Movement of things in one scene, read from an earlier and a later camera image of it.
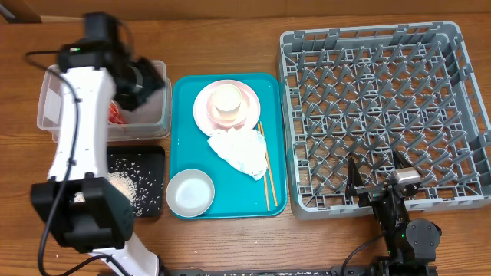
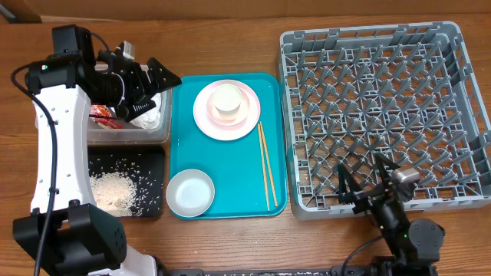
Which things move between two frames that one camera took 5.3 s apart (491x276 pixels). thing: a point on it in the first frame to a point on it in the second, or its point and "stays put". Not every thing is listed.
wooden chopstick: [270, 172] stays put
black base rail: [340, 271] stays put
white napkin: [245, 149] to [150, 119]
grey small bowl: [190, 193] stays put
